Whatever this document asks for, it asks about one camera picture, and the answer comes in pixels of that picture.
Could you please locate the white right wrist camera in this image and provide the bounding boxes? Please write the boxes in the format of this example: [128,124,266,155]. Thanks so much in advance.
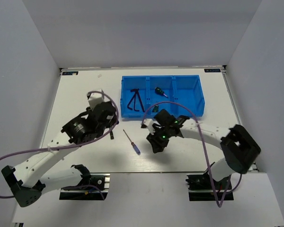
[141,119,160,135]

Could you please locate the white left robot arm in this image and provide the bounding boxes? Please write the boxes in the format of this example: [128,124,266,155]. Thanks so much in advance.
[1,101,118,207]

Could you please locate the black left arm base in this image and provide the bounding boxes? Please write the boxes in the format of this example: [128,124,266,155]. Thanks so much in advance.
[59,173,110,201]

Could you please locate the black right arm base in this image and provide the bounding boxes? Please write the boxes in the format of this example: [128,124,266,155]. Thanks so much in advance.
[186,174,234,201]

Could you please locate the right corner label sticker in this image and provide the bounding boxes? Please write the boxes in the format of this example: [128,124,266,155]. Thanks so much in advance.
[204,69,221,73]

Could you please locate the left corner label sticker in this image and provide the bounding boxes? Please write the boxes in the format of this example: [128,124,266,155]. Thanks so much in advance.
[62,71,79,76]

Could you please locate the small brown hex key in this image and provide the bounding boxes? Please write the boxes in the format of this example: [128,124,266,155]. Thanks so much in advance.
[127,89,138,111]

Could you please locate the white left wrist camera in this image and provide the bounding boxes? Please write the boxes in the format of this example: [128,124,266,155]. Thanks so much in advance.
[87,89,104,110]

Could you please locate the corner label sticker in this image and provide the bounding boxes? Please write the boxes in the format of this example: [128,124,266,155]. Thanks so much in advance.
[62,71,79,76]
[204,69,221,73]

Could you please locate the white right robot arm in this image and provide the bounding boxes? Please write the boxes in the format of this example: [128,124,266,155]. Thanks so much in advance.
[142,109,261,189]

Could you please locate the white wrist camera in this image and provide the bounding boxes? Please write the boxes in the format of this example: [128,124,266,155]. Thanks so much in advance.
[141,119,160,135]
[87,89,104,110]

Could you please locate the medium brown hex key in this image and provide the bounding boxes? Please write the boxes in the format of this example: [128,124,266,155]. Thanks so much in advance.
[127,93,140,112]

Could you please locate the red blue handled screwdriver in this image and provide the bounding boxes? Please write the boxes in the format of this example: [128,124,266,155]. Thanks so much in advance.
[123,129,141,155]

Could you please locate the black green precision screwdriver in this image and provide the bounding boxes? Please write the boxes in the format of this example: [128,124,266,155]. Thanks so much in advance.
[110,131,114,140]

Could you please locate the green stubby screwdriver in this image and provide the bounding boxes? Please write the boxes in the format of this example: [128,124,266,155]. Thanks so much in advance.
[155,87,168,98]
[152,105,159,113]

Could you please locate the blue three-compartment plastic bin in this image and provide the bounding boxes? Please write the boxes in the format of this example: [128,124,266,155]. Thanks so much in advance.
[120,75,205,118]

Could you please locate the large brown hex key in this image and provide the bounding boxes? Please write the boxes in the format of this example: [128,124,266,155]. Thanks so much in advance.
[136,88,145,113]

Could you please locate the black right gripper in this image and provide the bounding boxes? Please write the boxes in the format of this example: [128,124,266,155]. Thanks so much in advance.
[147,125,172,154]

